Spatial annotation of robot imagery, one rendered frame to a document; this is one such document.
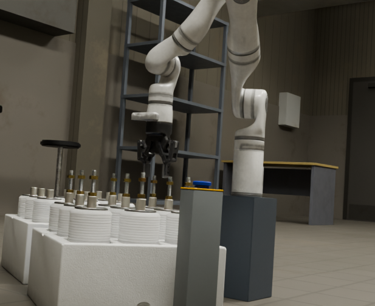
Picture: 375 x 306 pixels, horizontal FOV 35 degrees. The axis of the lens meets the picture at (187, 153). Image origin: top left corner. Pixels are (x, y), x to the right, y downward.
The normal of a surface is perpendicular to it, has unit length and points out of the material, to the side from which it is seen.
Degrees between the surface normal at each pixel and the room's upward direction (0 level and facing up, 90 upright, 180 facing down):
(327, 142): 90
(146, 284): 90
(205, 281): 90
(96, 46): 90
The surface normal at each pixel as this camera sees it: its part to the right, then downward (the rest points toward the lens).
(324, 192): 0.79, 0.02
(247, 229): -0.60, -0.09
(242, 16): 0.11, 0.76
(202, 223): 0.40, -0.03
